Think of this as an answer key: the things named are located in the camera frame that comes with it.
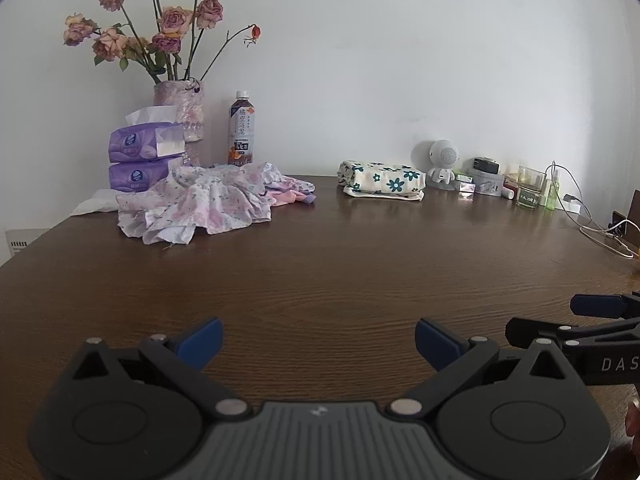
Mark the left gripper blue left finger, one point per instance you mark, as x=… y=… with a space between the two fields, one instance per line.
x=199 y=344

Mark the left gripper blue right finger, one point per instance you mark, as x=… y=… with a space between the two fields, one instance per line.
x=437 y=345

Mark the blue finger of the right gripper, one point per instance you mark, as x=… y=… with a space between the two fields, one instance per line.
x=607 y=306
x=530 y=332

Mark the pink floral child dress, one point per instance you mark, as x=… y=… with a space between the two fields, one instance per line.
x=217 y=200

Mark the right hand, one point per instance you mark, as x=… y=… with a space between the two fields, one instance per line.
x=632 y=420

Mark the white power adapter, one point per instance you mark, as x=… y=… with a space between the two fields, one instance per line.
x=571 y=204

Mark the green spray bottle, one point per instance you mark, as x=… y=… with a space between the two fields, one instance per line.
x=553 y=189

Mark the clear drinking glass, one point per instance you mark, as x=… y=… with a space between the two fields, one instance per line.
x=530 y=186

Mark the grey printed tin box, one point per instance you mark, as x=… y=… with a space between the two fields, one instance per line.
x=486 y=183

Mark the crumpled white tissue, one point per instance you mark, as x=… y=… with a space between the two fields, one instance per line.
x=101 y=201

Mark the folded cream blue-flower cloth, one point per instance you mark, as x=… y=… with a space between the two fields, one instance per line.
x=378 y=180

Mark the blue pink purple garment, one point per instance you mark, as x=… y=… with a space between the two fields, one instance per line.
x=288 y=190

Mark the lower purple tissue pack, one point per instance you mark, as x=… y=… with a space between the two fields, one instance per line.
x=133 y=177

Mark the purple tissue pack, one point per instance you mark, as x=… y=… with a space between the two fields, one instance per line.
x=133 y=177
x=151 y=133

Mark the white robot figure speaker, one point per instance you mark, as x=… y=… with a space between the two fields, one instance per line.
x=443 y=156

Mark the upper purple tissue pack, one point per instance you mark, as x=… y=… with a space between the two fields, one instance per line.
x=151 y=133

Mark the oolong tea bottle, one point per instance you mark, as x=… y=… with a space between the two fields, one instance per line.
x=241 y=130

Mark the purple textured vase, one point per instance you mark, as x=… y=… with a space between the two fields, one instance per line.
x=187 y=97

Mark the dried rose bouquet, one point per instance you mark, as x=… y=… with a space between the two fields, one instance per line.
x=166 y=49

